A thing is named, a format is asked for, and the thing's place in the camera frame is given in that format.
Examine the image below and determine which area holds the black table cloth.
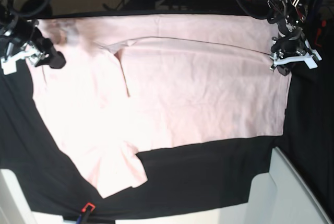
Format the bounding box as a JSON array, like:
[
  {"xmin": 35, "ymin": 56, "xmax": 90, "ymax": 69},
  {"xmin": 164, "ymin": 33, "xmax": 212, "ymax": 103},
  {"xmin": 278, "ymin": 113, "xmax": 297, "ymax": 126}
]
[{"xmin": 0, "ymin": 9, "xmax": 334, "ymax": 221}]

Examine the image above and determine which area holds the red blue clamp front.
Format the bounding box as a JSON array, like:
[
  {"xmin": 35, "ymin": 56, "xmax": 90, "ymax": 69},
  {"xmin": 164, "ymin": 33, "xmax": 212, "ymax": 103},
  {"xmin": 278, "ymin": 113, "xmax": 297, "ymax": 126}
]
[{"xmin": 76, "ymin": 202, "xmax": 96, "ymax": 224}]

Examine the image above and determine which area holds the red clamp right side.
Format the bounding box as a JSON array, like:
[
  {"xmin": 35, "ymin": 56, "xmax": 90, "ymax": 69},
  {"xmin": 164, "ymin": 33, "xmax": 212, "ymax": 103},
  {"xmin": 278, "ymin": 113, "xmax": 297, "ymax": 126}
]
[{"xmin": 314, "ymin": 20, "xmax": 327, "ymax": 48}]

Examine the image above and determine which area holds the blue clamp handle right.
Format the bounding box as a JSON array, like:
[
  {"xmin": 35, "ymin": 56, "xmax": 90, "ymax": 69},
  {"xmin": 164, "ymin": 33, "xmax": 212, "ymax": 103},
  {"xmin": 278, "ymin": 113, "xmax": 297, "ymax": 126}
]
[{"xmin": 307, "ymin": 0, "xmax": 323, "ymax": 21}]

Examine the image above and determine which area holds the white panel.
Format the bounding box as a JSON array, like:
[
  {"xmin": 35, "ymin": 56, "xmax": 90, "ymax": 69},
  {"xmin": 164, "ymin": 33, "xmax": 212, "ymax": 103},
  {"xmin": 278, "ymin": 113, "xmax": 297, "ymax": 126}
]
[
  {"xmin": 240, "ymin": 147, "xmax": 334, "ymax": 224},
  {"xmin": 1, "ymin": 169, "xmax": 64, "ymax": 224}
]

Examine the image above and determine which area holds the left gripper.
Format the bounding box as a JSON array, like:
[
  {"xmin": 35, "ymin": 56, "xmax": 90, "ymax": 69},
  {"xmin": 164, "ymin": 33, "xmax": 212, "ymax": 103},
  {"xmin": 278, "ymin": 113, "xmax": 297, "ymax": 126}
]
[{"xmin": 270, "ymin": 30, "xmax": 307, "ymax": 77}]

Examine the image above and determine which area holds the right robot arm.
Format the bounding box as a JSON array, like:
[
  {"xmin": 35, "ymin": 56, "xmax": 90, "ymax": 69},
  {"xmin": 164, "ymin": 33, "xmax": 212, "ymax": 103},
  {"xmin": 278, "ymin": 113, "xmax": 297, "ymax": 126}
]
[{"xmin": 1, "ymin": 0, "xmax": 66, "ymax": 75}]

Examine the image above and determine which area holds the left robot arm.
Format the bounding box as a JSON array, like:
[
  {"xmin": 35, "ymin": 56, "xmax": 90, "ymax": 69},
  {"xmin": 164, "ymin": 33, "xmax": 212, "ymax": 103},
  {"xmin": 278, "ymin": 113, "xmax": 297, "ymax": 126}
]
[{"xmin": 236, "ymin": 0, "xmax": 311, "ymax": 76}]

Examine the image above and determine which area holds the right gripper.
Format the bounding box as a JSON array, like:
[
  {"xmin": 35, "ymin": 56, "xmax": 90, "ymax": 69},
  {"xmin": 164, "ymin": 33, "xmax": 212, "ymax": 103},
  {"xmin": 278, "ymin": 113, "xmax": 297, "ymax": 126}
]
[{"xmin": 5, "ymin": 22, "xmax": 66, "ymax": 69}]

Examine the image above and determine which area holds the white panel left front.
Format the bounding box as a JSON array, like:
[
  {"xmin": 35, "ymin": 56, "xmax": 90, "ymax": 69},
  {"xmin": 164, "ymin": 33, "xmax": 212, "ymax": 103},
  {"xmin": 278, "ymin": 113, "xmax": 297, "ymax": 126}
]
[{"xmin": 1, "ymin": 169, "xmax": 64, "ymax": 224}]

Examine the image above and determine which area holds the white panel right front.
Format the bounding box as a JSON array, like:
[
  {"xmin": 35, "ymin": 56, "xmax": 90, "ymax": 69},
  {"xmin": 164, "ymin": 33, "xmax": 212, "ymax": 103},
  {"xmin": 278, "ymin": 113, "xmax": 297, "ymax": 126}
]
[{"xmin": 240, "ymin": 147, "xmax": 334, "ymax": 224}]

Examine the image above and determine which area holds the pink T-shirt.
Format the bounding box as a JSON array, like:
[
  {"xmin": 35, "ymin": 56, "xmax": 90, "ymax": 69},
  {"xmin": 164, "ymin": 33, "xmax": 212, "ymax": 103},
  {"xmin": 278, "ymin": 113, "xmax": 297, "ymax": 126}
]
[{"xmin": 29, "ymin": 15, "xmax": 290, "ymax": 198}]

